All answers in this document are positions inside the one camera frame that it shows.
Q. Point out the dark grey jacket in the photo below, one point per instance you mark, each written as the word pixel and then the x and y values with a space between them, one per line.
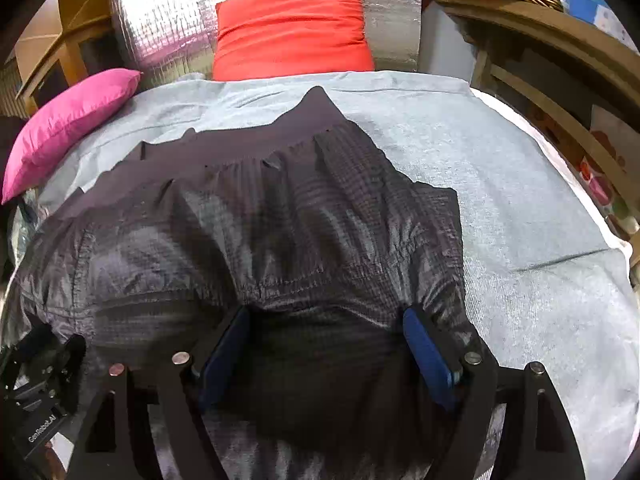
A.
pixel 300 210

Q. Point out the white mattress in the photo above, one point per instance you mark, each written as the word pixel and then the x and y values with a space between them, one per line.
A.
pixel 530 122

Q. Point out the pink pillow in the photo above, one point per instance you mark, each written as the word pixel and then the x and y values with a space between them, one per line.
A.
pixel 70 120

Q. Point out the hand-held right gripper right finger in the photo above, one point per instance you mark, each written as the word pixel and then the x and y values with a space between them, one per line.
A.
pixel 430 360

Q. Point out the wooden cabinet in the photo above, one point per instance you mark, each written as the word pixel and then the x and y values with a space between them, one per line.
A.
pixel 75 15

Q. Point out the clear plastic bag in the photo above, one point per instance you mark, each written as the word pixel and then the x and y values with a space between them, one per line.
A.
pixel 25 230

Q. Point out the wooden shelf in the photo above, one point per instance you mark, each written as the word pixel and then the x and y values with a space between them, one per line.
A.
pixel 550 30

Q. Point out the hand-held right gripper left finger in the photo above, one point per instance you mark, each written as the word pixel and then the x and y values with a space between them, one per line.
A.
pixel 225 355

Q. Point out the silver foil mat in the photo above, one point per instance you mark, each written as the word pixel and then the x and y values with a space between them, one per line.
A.
pixel 160 25

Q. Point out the grey bed sheet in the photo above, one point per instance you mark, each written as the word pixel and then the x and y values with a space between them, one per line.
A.
pixel 500 185

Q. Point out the light printed box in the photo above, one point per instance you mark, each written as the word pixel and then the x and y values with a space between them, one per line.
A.
pixel 600 15

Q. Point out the red pillow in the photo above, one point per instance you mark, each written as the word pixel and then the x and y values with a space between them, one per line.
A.
pixel 290 30

